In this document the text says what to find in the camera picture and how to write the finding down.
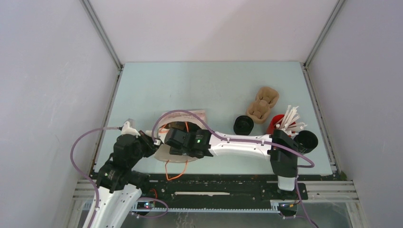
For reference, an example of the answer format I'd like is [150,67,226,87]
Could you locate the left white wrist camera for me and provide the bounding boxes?
[121,119,140,136]

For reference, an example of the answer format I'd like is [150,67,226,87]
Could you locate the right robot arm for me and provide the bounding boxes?
[163,128,298,199]

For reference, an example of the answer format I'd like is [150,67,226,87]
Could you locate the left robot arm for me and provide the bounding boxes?
[84,131,159,228]

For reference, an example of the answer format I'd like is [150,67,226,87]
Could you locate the red straw holder cup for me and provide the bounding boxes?
[266,114,284,134]

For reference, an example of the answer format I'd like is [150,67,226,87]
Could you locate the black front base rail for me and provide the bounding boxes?
[107,172,316,211]

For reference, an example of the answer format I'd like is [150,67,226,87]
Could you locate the aluminium frame rail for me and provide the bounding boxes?
[80,0,124,71]

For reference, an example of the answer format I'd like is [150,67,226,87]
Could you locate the paper bag orange handles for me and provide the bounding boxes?
[153,110,207,181]

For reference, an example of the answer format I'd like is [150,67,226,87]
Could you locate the brown pulp cup carrier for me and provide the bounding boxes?
[246,86,279,124]

